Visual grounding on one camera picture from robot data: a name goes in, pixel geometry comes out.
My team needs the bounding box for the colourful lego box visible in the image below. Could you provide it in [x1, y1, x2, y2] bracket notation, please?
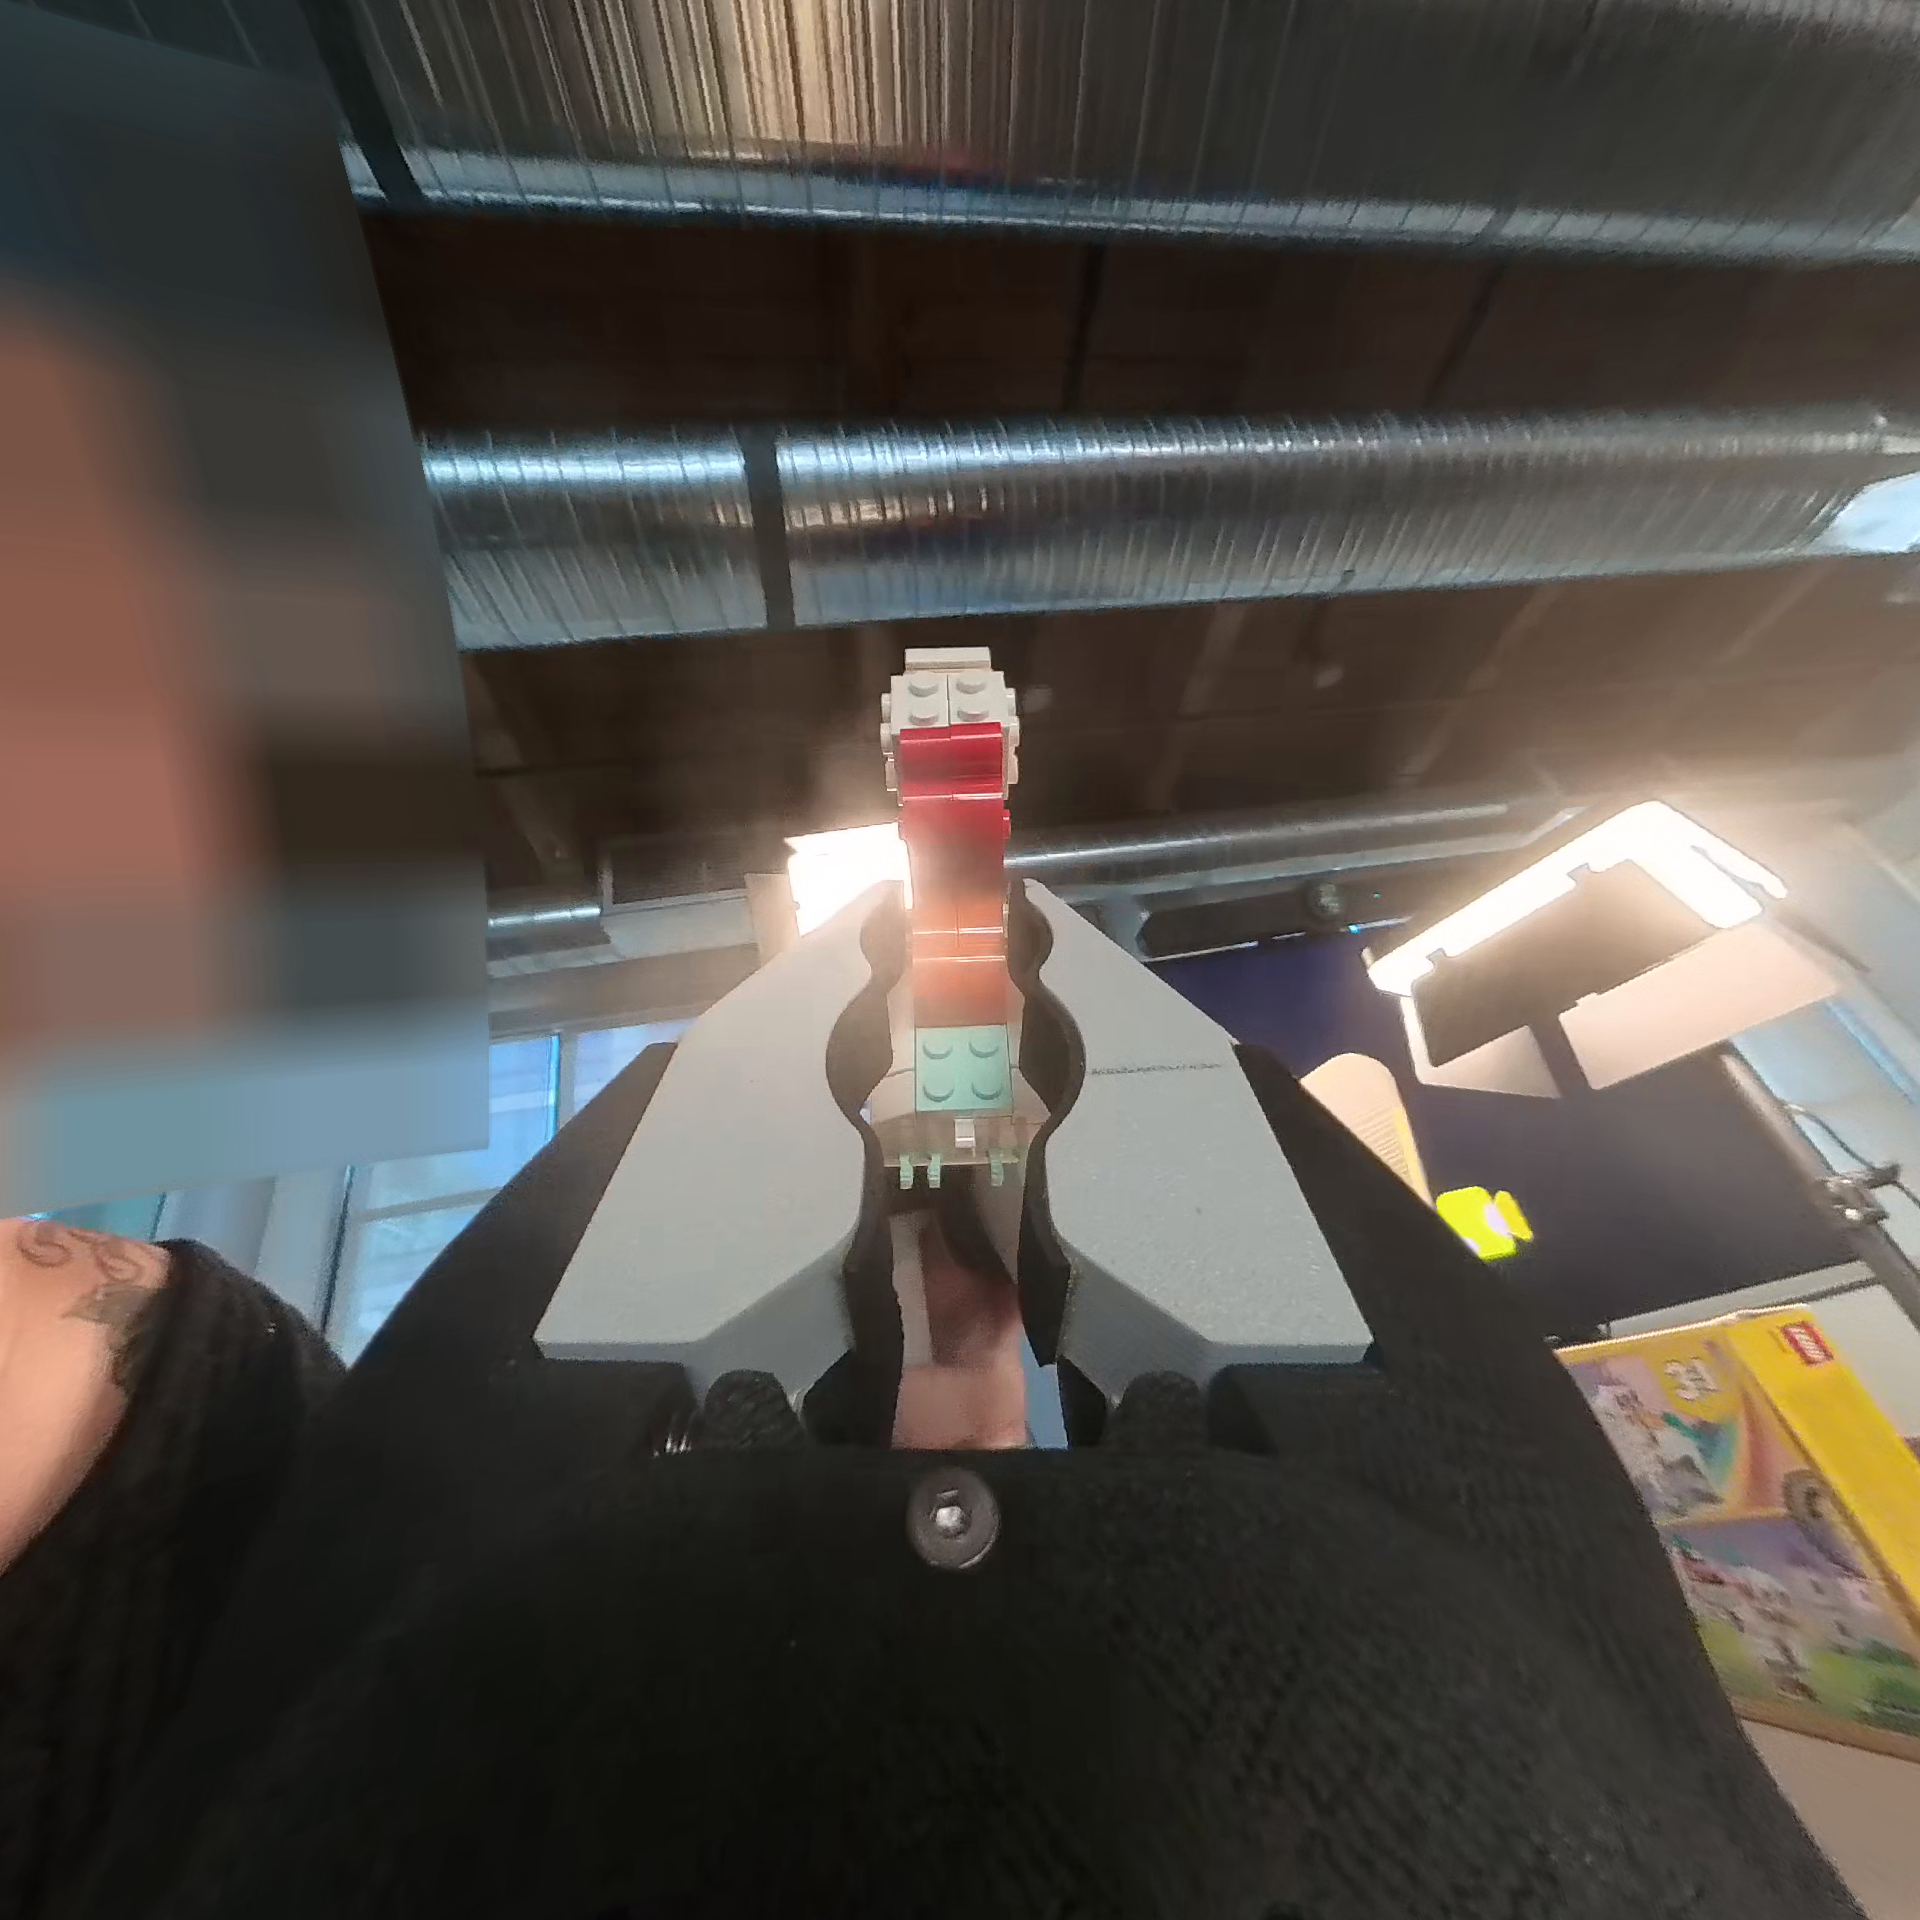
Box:
[1554, 1306, 1920, 1761]

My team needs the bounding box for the black light stand clamp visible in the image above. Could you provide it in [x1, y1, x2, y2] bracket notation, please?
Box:
[1787, 1101, 1920, 1328]

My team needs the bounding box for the studio light panel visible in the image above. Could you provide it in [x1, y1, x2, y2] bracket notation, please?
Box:
[1366, 800, 1850, 1093]

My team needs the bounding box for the large silver spiral duct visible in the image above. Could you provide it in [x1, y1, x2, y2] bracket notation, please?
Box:
[342, 0, 1920, 259]
[421, 409, 1920, 650]

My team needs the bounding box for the white and red lego model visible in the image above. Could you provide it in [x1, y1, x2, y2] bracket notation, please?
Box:
[878, 646, 1051, 1195]

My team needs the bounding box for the person's black sweater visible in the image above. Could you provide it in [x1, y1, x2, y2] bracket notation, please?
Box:
[0, 1236, 354, 1920]

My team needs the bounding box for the person's tattooed upper chest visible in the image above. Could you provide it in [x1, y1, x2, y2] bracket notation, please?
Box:
[0, 1215, 179, 1579]

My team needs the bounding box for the dark blue backdrop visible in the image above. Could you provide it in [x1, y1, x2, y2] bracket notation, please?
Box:
[1156, 932, 1920, 1347]

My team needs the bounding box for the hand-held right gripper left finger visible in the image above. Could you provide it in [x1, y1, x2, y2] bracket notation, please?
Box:
[534, 884, 908, 1372]

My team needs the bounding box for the small yellow object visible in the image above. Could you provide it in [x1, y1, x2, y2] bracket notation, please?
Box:
[1436, 1185, 1538, 1265]

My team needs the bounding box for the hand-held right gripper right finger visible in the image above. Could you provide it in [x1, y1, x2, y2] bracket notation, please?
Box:
[1020, 880, 1376, 1368]

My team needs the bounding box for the bright light panel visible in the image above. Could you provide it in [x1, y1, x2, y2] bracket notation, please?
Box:
[747, 821, 902, 939]

